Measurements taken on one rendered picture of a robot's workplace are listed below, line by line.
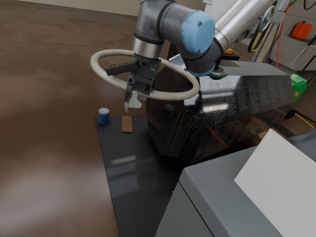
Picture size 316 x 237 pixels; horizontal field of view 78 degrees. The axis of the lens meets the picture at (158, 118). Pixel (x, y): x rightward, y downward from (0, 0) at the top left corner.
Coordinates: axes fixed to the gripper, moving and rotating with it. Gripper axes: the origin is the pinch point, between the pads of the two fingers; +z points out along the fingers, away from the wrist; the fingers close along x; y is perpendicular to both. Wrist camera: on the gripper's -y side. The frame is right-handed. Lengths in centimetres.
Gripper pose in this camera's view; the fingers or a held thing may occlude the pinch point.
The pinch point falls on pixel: (128, 106)
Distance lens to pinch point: 72.9
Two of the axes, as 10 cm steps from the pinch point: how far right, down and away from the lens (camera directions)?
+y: 9.4, 3.4, -0.5
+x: 2.2, -4.9, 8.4
